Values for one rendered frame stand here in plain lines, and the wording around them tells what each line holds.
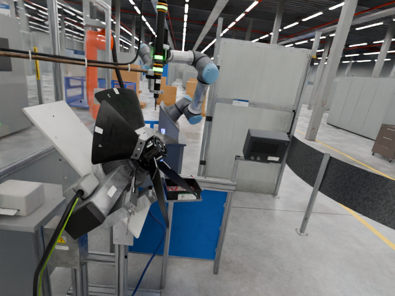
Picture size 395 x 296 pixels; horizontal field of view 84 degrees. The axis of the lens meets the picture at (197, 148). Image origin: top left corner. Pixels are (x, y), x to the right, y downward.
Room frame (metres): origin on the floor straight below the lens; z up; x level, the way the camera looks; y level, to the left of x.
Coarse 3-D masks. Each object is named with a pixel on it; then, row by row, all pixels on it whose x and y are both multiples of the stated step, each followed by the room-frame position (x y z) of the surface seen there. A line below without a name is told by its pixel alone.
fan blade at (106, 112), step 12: (108, 108) 0.77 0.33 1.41; (96, 120) 0.70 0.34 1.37; (108, 120) 0.75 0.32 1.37; (120, 120) 0.81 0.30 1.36; (96, 132) 0.69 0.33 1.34; (108, 132) 0.74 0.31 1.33; (120, 132) 0.79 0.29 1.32; (132, 132) 0.85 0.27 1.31; (96, 144) 0.68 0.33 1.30; (108, 144) 0.73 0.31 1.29; (120, 144) 0.79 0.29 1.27; (132, 144) 0.85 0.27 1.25; (96, 156) 0.67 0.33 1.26; (108, 156) 0.72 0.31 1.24; (120, 156) 0.79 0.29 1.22
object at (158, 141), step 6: (150, 138) 0.95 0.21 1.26; (156, 138) 1.00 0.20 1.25; (156, 144) 0.95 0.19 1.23; (162, 144) 1.02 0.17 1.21; (144, 150) 0.92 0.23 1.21; (150, 150) 0.92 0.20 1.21; (156, 150) 0.92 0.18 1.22; (162, 150) 0.96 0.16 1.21; (144, 156) 0.91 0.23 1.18; (150, 156) 0.91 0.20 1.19; (156, 156) 0.92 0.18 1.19; (162, 156) 0.93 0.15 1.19; (138, 162) 0.90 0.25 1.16; (144, 162) 0.93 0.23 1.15; (150, 162) 0.92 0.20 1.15; (156, 162) 0.94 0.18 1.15; (138, 168) 0.90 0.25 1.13; (144, 168) 0.92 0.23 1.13
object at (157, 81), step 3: (159, 0) 1.05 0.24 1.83; (162, 0) 1.05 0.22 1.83; (165, 0) 1.06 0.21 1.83; (165, 3) 1.08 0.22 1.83; (153, 75) 1.06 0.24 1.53; (156, 75) 1.05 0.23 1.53; (159, 75) 1.06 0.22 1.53; (156, 78) 1.05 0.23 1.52; (159, 78) 1.06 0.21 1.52; (156, 81) 1.05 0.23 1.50; (159, 81) 1.06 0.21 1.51; (156, 84) 1.05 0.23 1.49; (159, 84) 1.06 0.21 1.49; (156, 87) 1.05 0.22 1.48; (159, 87) 1.06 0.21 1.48; (153, 93) 1.06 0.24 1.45; (156, 93) 1.06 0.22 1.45; (153, 96) 1.07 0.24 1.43; (156, 96) 1.06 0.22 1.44
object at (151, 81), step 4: (148, 72) 1.03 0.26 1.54; (152, 72) 1.04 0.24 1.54; (148, 76) 1.03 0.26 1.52; (152, 76) 1.03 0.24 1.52; (148, 80) 1.05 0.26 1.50; (152, 80) 1.04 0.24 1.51; (148, 84) 1.05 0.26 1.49; (152, 84) 1.04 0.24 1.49; (148, 88) 1.05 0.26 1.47; (152, 88) 1.04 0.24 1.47; (152, 92) 1.04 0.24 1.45; (156, 92) 1.03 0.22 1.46; (160, 92) 1.04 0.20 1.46
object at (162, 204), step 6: (156, 174) 0.85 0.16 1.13; (156, 180) 0.85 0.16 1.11; (156, 186) 0.84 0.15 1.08; (162, 186) 0.73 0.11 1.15; (156, 192) 0.84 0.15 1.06; (162, 192) 0.69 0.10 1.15; (162, 198) 0.66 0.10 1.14; (162, 204) 0.77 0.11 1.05; (162, 210) 0.78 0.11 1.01; (168, 222) 0.70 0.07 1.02
